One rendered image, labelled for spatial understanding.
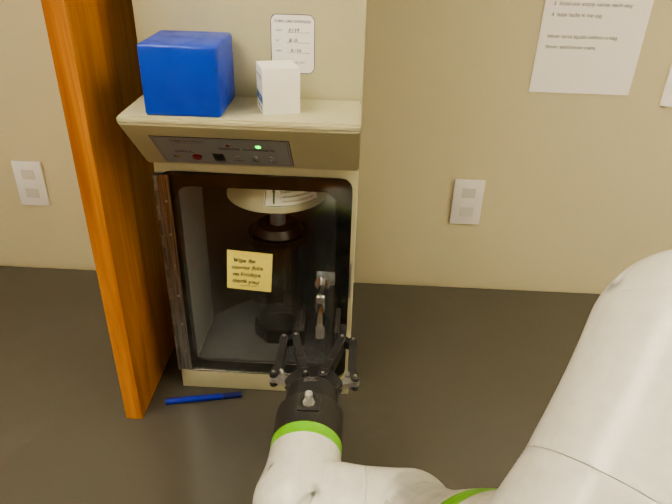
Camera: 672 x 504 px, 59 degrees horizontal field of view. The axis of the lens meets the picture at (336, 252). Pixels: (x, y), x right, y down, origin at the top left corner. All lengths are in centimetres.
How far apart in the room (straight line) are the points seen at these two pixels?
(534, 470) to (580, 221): 123
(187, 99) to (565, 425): 62
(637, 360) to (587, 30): 110
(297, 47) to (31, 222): 99
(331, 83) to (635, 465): 69
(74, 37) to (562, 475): 75
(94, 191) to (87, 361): 50
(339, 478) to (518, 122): 92
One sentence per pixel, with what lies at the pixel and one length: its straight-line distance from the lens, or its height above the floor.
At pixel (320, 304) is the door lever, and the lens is 98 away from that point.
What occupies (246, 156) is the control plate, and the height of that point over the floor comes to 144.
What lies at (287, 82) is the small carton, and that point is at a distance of 81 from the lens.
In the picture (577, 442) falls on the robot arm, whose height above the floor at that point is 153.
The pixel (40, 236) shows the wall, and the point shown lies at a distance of 168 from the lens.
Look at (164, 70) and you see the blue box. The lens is 81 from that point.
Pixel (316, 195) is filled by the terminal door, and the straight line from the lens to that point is 94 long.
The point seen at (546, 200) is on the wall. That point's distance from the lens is 149.
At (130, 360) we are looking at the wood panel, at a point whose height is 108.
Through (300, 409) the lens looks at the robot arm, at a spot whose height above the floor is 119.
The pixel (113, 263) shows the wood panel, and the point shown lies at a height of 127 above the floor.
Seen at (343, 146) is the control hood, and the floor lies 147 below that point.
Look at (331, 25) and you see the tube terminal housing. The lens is 87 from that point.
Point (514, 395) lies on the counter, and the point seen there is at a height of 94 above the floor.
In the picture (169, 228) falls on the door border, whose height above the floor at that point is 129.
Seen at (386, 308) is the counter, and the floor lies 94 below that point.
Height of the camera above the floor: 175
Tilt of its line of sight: 30 degrees down
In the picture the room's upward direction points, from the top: 2 degrees clockwise
